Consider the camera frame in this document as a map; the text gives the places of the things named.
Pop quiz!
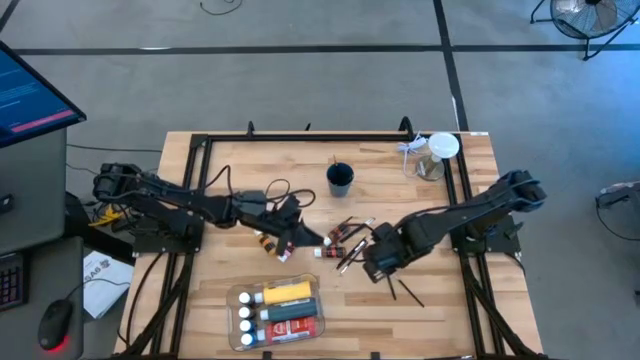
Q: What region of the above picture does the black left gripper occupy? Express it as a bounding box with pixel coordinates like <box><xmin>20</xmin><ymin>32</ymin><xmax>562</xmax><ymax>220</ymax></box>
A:
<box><xmin>234</xmin><ymin>189</ymin><xmax>325</xmax><ymax>251</ymax></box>

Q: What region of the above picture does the clear plastic bin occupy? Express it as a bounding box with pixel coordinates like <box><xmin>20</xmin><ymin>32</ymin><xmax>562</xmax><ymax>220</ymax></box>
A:
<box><xmin>225</xmin><ymin>272</ymin><xmax>327</xmax><ymax>353</ymax></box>

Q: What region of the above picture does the large yellow paint bottle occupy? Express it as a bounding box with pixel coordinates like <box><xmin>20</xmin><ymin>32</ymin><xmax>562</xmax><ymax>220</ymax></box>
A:
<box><xmin>253</xmin><ymin>280</ymin><xmax>313</xmax><ymax>306</ymax></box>

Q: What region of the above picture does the small pink paint bottle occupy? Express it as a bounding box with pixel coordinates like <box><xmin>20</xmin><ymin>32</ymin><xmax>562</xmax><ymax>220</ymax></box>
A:
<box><xmin>276</xmin><ymin>241</ymin><xmax>297</xmax><ymax>265</ymax></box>

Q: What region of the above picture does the small red-brown paint bottle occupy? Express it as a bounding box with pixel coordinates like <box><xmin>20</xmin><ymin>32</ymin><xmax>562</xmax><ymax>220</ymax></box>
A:
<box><xmin>323</xmin><ymin>219</ymin><xmax>353</xmax><ymax>247</ymax></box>

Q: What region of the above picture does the small ochre paint bottle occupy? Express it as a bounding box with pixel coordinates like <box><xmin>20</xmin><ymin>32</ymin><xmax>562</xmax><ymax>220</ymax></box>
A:
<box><xmin>256</xmin><ymin>231</ymin><xmax>278</xmax><ymax>257</ymax></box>

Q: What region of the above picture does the blue-grey plastic cup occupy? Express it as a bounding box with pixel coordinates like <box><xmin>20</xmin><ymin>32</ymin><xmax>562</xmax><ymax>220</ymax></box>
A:
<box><xmin>325</xmin><ymin>162</ymin><xmax>356</xmax><ymax>199</ymax></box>

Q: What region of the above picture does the white paper booklet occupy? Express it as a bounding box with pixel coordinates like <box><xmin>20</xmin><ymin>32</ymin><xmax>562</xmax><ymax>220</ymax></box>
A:
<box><xmin>82</xmin><ymin>249</ymin><xmax>135</xmax><ymax>321</ymax></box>

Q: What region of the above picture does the black computer mouse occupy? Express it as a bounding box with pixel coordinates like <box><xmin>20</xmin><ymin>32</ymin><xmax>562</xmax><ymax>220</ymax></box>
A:
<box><xmin>38</xmin><ymin>298</ymin><xmax>75</xmax><ymax>352</ymax></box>

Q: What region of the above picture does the grey desk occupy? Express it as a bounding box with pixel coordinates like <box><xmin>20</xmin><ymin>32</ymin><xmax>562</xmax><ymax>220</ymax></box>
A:
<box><xmin>0</xmin><ymin>127</ymin><xmax>86</xmax><ymax>360</ymax></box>

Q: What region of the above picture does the black keyboard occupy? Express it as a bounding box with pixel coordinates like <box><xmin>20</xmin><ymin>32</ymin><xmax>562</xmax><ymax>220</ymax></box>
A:
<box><xmin>0</xmin><ymin>252</ymin><xmax>29</xmax><ymax>314</ymax></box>

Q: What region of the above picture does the monitor with blue screen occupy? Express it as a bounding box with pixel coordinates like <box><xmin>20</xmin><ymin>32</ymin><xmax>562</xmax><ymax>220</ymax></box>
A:
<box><xmin>0</xmin><ymin>40</ymin><xmax>88</xmax><ymax>150</ymax></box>

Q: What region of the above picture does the black floor fan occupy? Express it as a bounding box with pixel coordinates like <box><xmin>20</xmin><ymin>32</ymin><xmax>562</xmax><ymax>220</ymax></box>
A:
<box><xmin>529</xmin><ymin>0</ymin><xmax>640</xmax><ymax>62</ymax></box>

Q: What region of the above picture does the black aluminium frame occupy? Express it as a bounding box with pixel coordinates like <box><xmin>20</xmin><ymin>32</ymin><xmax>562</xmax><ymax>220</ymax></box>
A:
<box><xmin>113</xmin><ymin>115</ymin><xmax>549</xmax><ymax>360</ymax></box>

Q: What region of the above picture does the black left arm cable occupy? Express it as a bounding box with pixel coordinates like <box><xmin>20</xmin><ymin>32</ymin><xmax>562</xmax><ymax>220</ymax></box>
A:
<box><xmin>202</xmin><ymin>164</ymin><xmax>317</xmax><ymax>211</ymax></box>

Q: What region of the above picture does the white cable bundle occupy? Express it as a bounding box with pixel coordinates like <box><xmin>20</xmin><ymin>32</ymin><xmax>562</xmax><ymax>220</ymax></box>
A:
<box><xmin>397</xmin><ymin>133</ymin><xmax>430</xmax><ymax>176</ymax></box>

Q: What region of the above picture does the yellow cable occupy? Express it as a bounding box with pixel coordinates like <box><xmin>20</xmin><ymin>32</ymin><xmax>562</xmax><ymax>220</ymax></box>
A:
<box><xmin>89</xmin><ymin>204</ymin><xmax>124</xmax><ymax>229</ymax></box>

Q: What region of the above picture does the black floor cable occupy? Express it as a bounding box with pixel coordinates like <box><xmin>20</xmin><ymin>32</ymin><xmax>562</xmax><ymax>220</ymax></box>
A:
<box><xmin>198</xmin><ymin>0</ymin><xmax>245</xmax><ymax>17</ymax></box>
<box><xmin>66</xmin><ymin>143</ymin><xmax>164</xmax><ymax>180</ymax></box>

